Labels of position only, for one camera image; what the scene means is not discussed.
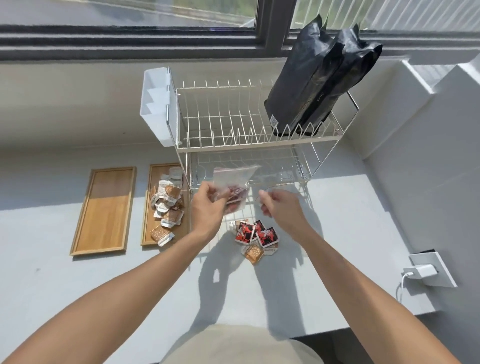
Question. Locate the person's right hand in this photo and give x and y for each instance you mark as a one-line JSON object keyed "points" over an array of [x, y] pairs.
{"points": [[285, 212]]}

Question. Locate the person's left hand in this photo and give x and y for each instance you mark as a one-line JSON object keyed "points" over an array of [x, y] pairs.
{"points": [[205, 212]]}

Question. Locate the person's left thumb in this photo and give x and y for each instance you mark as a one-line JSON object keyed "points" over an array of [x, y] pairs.
{"points": [[222, 200]]}

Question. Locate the person's right thumb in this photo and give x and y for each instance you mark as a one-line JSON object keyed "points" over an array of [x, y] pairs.
{"points": [[272, 194]]}

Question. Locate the clear bag of red snacks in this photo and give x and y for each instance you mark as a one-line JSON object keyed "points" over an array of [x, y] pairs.
{"points": [[234, 178]]}

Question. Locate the person's right forearm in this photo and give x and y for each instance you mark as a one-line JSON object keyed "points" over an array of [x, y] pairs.
{"points": [[367, 296]]}

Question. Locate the person's left forearm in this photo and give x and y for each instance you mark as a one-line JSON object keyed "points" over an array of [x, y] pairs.
{"points": [[120, 296]]}

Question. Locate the red and black sachet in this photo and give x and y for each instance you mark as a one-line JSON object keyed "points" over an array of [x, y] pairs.
{"points": [[245, 232], [268, 237], [259, 226]]}

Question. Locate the pile of clear biscuit packets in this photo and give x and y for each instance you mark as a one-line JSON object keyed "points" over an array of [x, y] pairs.
{"points": [[168, 210]]}

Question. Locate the single clear biscuit packet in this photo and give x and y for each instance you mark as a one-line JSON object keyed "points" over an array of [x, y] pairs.
{"points": [[253, 253]]}

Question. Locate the two-tier metal dish rack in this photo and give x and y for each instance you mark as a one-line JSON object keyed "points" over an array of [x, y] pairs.
{"points": [[225, 123]]}

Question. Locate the black foil bag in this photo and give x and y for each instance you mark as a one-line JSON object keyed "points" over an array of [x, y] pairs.
{"points": [[296, 82], [345, 71]]}

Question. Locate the white plastic cutlery holder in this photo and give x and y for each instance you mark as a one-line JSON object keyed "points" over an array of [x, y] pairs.
{"points": [[155, 105]]}

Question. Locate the empty wooden tray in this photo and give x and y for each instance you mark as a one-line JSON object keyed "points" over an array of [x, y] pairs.
{"points": [[105, 210]]}

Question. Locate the person's beige shirt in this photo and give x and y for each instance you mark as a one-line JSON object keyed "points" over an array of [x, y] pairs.
{"points": [[240, 347]]}

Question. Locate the white charger plug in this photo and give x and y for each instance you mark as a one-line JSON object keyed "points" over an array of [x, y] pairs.
{"points": [[422, 270]]}

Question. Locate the white outdoor railing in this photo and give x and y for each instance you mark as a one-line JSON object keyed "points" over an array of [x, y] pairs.
{"points": [[393, 13]]}

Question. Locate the dark window frame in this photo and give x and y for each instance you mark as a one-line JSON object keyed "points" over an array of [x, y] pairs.
{"points": [[150, 41]]}

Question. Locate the white wall socket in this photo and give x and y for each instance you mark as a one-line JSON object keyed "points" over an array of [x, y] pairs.
{"points": [[442, 270]]}

